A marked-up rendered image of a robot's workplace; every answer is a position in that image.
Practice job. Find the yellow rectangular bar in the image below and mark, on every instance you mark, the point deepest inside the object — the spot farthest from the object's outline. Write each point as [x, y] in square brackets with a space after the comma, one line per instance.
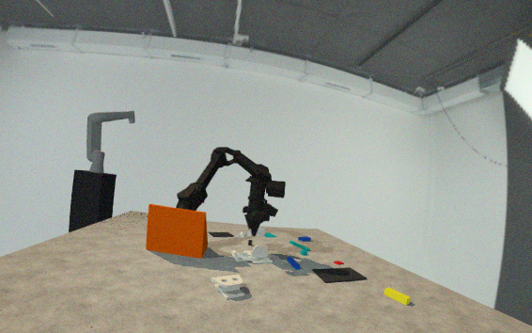
[400, 297]

